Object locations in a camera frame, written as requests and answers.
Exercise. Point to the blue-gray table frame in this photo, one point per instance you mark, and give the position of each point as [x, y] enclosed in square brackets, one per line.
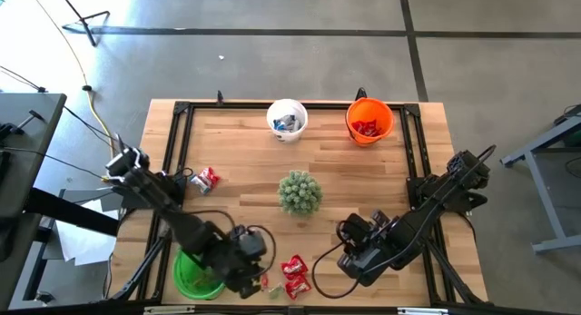
[544, 194]

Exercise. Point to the orange plastic bucket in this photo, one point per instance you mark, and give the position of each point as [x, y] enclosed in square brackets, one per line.
[368, 108]

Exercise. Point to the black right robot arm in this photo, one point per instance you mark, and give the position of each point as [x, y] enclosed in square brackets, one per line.
[436, 201]

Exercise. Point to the black clamp tool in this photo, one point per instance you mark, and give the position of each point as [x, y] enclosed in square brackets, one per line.
[8, 130]

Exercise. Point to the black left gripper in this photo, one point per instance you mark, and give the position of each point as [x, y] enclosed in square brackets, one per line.
[240, 256]

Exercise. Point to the black frame clamp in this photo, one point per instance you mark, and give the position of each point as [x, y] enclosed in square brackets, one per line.
[361, 93]
[220, 97]

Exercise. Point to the white plastic bucket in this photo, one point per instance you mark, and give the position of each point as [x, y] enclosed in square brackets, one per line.
[286, 107]

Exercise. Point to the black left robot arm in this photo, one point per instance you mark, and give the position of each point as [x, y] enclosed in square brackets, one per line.
[154, 192]

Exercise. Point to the dark gray desk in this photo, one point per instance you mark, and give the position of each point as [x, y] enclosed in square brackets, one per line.
[22, 179]

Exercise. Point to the white paper sheets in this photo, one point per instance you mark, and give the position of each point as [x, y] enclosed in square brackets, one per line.
[81, 247]

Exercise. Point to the green plastic bucket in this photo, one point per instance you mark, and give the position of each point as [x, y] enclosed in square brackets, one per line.
[190, 278]

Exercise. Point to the white table bracket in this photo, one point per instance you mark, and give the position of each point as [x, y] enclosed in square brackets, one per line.
[422, 311]
[168, 310]

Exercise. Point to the green potted artificial plant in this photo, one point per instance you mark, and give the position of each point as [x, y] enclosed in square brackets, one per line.
[299, 193]

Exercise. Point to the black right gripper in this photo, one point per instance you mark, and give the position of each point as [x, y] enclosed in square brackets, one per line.
[367, 251]

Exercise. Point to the black desk beam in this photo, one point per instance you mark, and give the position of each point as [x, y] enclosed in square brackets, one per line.
[72, 211]

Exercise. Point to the black stand base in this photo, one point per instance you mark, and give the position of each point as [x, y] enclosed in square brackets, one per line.
[84, 28]

